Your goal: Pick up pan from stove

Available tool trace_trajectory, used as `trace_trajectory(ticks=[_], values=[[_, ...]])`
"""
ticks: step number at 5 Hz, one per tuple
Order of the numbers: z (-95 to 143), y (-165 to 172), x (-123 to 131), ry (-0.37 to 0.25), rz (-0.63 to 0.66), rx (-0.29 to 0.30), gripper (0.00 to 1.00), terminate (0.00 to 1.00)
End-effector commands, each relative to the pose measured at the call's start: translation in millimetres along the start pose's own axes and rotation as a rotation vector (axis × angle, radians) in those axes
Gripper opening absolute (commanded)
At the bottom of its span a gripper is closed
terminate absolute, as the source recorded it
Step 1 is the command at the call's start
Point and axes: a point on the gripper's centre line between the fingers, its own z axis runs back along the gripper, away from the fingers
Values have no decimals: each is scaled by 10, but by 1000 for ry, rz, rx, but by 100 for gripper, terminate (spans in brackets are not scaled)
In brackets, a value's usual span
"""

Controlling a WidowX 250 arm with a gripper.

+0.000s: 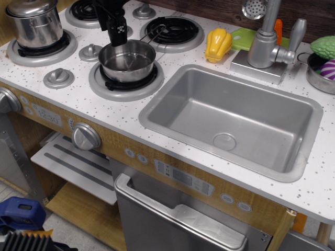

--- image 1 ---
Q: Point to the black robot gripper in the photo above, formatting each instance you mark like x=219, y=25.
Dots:
x=110, y=15

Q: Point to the small steel saucepan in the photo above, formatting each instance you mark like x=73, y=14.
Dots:
x=130, y=62

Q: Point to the grey stove knob back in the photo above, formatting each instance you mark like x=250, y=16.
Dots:
x=144, y=12

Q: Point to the grey stove knob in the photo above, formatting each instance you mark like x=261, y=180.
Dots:
x=90, y=53
x=144, y=12
x=59, y=78

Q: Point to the back left stove burner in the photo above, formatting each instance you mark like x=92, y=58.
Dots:
x=82, y=15

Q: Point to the stove burner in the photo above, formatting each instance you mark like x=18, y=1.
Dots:
x=82, y=15
x=53, y=54
x=172, y=34
x=113, y=90

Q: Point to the grey stove knob middle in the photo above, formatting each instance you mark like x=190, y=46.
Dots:
x=90, y=53

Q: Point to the back right stove burner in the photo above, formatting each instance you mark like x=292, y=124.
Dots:
x=172, y=34

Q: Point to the front right stove burner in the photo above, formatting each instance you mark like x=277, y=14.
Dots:
x=113, y=90

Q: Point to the grey stove knob front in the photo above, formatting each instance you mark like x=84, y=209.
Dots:
x=59, y=78

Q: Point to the front left stove burner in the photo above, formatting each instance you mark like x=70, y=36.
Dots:
x=53, y=54

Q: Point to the large steel pot with lid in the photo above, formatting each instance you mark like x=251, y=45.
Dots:
x=36, y=23

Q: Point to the yellow toy bell pepper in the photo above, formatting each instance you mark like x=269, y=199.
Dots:
x=219, y=42

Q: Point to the oven clock display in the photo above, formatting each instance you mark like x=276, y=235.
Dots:
x=48, y=115

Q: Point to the silver oven dial right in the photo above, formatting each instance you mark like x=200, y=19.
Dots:
x=84, y=137

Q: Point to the silver oven dial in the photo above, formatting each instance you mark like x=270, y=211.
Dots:
x=9, y=102
x=84, y=137

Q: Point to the green toy cutting board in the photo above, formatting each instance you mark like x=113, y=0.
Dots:
x=242, y=38

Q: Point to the silver oven dial left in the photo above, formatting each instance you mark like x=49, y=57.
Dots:
x=9, y=102

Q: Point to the steel slotted spoon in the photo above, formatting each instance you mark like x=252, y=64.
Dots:
x=254, y=9

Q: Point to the white oven shelf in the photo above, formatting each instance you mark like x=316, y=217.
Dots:
x=88, y=170

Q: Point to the silver toy faucet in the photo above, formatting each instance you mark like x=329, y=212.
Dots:
x=266, y=60

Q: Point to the orange toy carrot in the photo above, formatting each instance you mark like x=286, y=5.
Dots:
x=279, y=31

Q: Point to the dishwasher control panel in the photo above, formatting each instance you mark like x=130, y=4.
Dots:
x=184, y=178

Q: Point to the silver oven door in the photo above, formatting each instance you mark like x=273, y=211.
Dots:
x=18, y=177

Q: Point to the grey toy sink basin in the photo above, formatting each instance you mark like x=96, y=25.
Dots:
x=263, y=129

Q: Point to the silver dishwasher door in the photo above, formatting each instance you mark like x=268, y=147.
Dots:
x=156, y=216

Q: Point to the green toy bitter gourd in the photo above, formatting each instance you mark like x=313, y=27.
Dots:
x=324, y=47

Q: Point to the blue clamp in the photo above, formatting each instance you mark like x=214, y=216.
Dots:
x=22, y=214

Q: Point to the purple striped toy vegetable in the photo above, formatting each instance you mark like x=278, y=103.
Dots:
x=327, y=70

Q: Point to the black ribbed heatsink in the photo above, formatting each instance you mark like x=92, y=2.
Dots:
x=18, y=241

